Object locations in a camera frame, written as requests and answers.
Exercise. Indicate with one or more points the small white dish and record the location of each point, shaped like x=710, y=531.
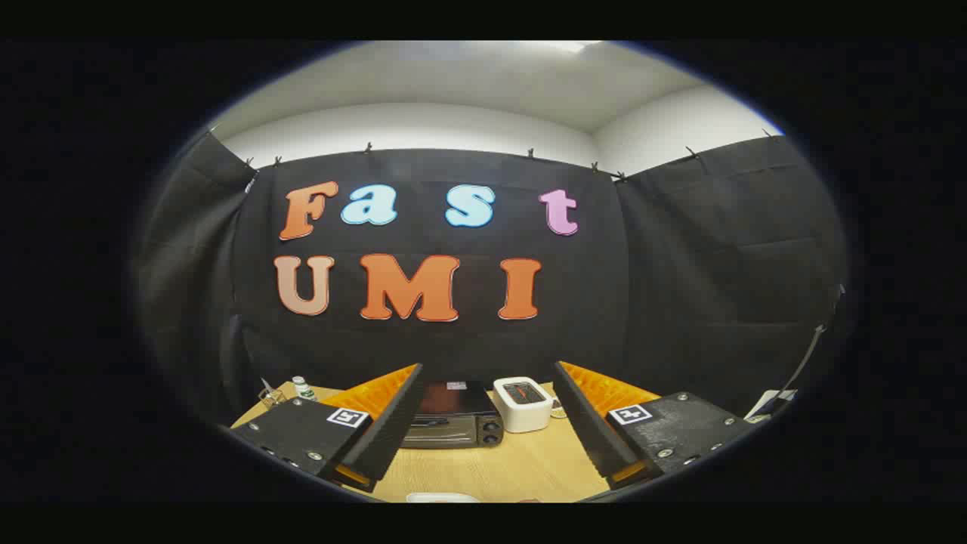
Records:
x=557, y=412

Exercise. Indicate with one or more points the white paper sheet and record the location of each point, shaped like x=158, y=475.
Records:
x=770, y=404

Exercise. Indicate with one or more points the white pop-up toaster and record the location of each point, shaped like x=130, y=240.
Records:
x=523, y=415

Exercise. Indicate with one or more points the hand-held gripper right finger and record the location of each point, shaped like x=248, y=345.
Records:
x=585, y=423

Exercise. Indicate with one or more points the white bottle green label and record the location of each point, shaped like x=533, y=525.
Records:
x=304, y=389

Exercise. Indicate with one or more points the white plate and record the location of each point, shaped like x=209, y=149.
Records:
x=442, y=498

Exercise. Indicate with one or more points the black toaster oven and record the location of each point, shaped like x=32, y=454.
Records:
x=461, y=408

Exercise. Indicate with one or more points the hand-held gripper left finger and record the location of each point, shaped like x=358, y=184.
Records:
x=393, y=423

